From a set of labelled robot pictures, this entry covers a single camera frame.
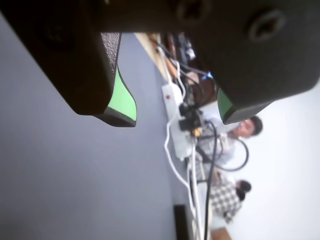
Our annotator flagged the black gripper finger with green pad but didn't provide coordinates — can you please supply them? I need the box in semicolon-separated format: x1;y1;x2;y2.
174;0;320;126
0;0;138;128

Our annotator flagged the black flat box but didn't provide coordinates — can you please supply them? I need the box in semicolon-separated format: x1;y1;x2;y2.
173;204;195;240

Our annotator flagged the person in white shirt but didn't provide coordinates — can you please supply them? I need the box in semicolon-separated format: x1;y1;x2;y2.
199;109;264;174

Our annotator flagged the black power plug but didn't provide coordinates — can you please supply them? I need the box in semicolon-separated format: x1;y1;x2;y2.
178;117;195;131

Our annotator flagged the person in checkered shirt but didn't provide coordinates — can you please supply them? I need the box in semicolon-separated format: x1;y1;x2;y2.
209;174;252;231

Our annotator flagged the white power strip red switch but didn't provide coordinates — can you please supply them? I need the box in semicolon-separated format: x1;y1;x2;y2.
161;83;194;161

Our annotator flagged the white cable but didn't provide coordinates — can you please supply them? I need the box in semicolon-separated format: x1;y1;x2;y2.
163;59;205;240

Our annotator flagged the black cable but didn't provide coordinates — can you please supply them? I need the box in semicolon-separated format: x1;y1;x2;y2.
202;120;250;240

